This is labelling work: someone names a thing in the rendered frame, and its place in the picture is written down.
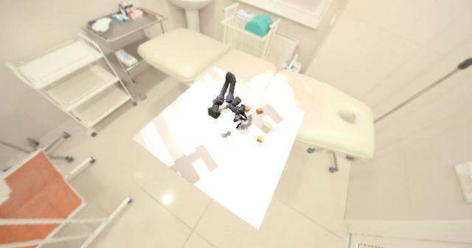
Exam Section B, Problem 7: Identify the white cylinder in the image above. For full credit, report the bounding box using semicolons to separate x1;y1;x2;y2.
220;126;229;138

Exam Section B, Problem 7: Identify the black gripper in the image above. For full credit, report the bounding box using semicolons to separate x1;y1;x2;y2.
232;106;247;123

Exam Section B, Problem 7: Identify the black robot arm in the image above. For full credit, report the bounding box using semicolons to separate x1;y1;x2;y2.
211;72;245;114

